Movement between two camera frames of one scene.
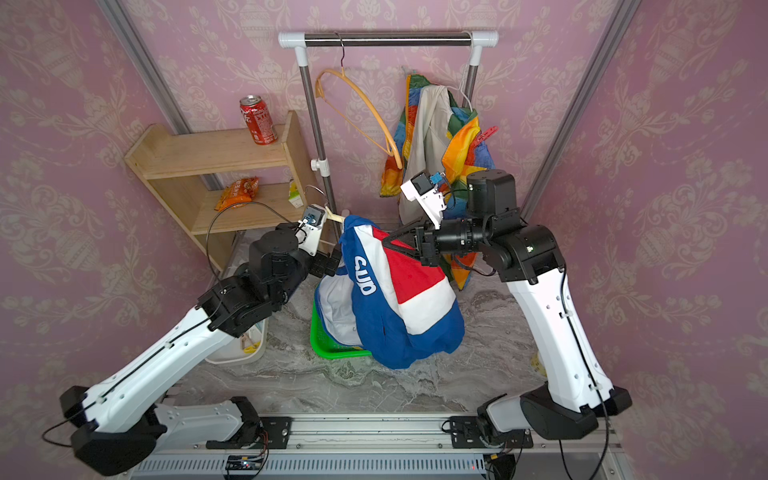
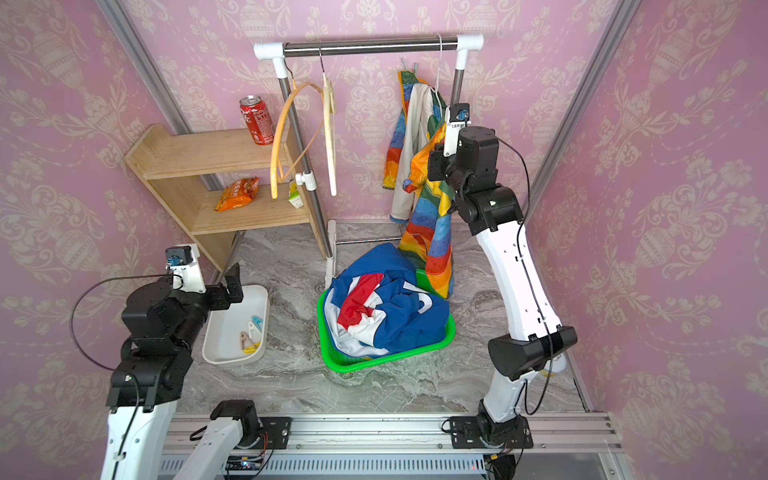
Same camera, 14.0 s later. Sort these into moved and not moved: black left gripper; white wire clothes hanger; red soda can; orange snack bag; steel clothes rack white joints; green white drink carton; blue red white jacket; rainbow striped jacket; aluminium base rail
Moved: steel clothes rack white joints; blue red white jacket; black left gripper; white wire clothes hanger; rainbow striped jacket
Not moved: red soda can; green white drink carton; orange snack bag; aluminium base rail
